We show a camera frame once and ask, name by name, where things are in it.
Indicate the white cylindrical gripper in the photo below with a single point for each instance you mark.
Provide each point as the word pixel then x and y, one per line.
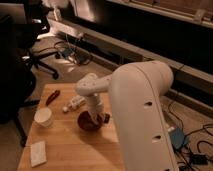
pixel 95 107

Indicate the brown ceramic bowl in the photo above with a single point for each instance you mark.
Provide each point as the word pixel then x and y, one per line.
pixel 85 122

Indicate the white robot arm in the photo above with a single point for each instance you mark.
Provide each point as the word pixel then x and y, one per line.
pixel 134 92

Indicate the small white bottle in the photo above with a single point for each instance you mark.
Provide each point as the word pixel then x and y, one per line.
pixel 74 103

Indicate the white paper cup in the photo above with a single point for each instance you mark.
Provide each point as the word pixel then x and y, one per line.
pixel 43 117

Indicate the blue box on floor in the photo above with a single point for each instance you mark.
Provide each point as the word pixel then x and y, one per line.
pixel 178 138

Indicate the black power adapter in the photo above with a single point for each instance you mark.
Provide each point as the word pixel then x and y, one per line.
pixel 199 159

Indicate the black office chair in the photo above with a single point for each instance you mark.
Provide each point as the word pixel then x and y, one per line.
pixel 17 81

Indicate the blue device with cables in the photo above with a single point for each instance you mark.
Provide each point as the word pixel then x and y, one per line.
pixel 68 53

